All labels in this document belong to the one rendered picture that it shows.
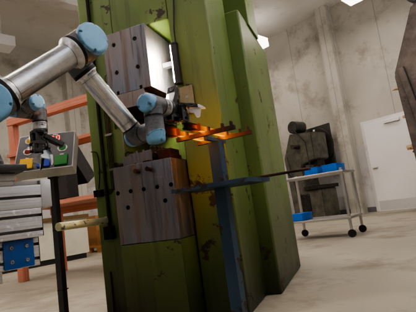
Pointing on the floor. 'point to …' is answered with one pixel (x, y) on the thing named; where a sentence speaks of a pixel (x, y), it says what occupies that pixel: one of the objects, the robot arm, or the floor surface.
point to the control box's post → (59, 247)
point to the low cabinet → (73, 238)
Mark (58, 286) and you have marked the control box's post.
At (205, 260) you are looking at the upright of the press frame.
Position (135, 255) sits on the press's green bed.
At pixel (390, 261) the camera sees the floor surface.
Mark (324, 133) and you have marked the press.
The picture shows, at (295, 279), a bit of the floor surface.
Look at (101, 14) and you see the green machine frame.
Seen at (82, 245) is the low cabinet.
